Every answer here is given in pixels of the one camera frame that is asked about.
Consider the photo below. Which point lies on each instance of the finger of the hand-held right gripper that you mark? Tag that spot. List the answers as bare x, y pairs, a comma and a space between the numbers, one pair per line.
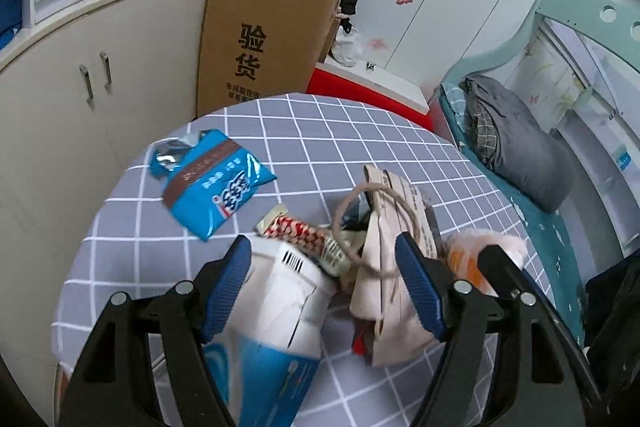
497, 269

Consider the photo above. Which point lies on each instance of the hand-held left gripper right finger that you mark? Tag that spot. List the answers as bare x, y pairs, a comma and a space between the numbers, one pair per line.
420, 287

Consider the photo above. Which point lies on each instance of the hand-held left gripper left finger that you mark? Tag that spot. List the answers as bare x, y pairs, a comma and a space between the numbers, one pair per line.
227, 292

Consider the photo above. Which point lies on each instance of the white and blue carton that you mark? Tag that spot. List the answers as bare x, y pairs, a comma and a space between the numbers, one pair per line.
280, 302

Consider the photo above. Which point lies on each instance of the orange plastic bag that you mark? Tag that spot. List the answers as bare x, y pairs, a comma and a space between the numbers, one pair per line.
465, 252

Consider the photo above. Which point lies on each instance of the teal bedsheet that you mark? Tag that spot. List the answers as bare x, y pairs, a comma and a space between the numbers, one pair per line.
550, 237

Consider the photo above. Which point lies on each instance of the red white striped wrapper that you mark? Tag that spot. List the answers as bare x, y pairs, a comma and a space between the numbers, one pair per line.
295, 231

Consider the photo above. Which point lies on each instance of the blue snack bag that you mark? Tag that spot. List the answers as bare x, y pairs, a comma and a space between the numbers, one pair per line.
220, 187

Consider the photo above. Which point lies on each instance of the grey quilt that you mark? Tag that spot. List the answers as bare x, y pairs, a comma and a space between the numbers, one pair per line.
525, 137

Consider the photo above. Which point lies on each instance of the grey checked tablecloth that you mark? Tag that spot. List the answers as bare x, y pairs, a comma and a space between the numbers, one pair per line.
325, 132

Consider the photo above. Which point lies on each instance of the white floor cabinet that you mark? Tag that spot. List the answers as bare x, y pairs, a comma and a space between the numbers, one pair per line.
50, 132

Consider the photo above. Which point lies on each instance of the pale pink butterfly sticker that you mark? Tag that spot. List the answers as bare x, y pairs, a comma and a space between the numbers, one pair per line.
375, 43

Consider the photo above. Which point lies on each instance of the small white plastic bag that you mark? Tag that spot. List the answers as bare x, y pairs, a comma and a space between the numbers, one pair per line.
347, 49

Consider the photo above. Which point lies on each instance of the brown cardboard box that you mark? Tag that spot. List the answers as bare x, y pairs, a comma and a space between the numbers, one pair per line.
260, 7

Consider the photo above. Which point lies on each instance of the dark hanging cloth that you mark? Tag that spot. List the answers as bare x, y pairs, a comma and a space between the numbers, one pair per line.
348, 4

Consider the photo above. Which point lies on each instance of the blue patterned package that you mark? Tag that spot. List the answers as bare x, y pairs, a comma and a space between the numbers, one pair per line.
10, 7

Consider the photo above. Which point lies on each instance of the teal bed frame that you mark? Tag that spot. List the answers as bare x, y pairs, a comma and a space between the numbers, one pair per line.
565, 7

